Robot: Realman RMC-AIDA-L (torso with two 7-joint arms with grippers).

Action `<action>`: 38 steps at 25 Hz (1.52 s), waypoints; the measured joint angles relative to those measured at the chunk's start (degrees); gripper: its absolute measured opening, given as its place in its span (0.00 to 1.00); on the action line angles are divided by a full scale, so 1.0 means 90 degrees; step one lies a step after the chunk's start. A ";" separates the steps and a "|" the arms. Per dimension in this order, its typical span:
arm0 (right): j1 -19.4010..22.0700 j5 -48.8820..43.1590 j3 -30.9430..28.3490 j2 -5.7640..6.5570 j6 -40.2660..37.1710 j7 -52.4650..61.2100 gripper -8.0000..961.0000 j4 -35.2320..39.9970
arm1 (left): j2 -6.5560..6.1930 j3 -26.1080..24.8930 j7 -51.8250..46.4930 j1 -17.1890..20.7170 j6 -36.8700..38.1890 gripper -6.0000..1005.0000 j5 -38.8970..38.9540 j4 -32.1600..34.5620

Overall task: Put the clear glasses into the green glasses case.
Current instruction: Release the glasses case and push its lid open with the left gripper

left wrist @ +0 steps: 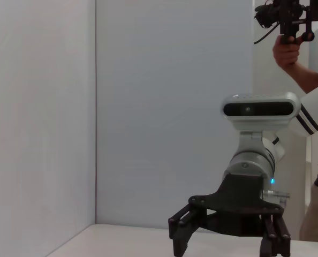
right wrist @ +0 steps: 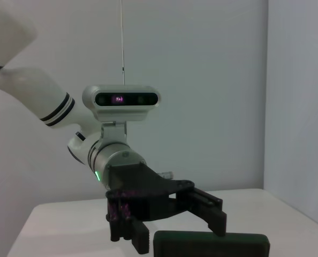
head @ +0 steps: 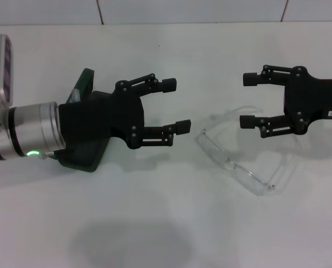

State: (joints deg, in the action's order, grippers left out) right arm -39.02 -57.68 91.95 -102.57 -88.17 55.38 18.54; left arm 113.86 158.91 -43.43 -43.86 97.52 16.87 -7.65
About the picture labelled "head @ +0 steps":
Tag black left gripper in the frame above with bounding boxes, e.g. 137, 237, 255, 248
58, 73, 192, 150

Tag silver left wrist knob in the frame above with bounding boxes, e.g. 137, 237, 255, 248
69, 88, 82, 103

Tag green glasses case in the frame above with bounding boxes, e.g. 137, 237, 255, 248
55, 68, 108, 173

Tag clear white glasses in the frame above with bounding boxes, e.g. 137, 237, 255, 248
195, 105, 306, 196

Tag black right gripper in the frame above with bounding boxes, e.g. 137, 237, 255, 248
239, 64, 332, 139

